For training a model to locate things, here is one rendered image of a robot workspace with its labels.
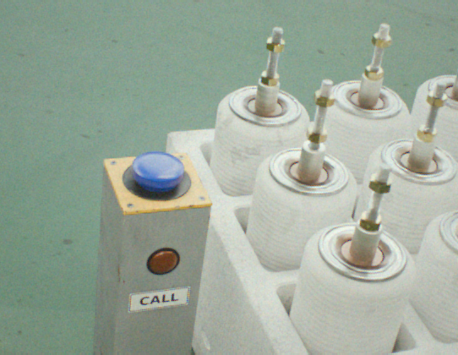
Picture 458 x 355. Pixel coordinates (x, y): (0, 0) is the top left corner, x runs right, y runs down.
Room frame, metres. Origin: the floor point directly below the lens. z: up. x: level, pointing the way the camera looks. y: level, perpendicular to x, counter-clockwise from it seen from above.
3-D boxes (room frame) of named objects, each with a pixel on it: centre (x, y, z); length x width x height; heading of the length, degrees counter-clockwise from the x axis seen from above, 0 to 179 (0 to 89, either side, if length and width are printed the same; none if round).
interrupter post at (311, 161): (0.73, -0.08, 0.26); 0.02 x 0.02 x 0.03
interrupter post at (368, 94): (0.89, -0.14, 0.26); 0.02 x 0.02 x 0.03
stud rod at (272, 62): (0.84, -0.03, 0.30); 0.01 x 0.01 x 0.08; 55
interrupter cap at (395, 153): (0.78, -0.19, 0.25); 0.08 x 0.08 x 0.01
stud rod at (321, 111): (0.73, -0.08, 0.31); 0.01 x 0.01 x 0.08; 13
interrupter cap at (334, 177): (0.73, -0.08, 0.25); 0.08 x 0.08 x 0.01
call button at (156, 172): (0.59, 0.05, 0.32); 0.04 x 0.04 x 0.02
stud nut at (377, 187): (0.62, -0.12, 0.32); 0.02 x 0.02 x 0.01; 19
